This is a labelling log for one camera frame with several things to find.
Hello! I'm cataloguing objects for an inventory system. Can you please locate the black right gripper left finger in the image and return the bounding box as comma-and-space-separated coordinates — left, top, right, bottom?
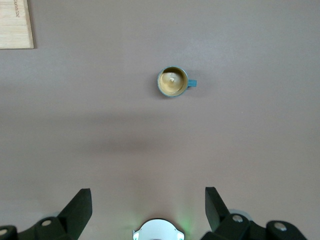
0, 188, 93, 240

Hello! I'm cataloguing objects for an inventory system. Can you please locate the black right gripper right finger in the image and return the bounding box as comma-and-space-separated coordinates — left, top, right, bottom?
201, 186, 308, 240

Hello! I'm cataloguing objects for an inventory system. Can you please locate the dark teal cup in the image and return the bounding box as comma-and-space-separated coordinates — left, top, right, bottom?
156, 65, 198, 99

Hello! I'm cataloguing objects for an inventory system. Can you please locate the brown table cover mat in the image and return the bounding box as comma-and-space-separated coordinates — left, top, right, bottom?
0, 0, 320, 240

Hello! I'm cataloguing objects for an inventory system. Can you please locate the bamboo cutting board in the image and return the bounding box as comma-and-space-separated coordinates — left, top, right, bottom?
0, 0, 35, 50

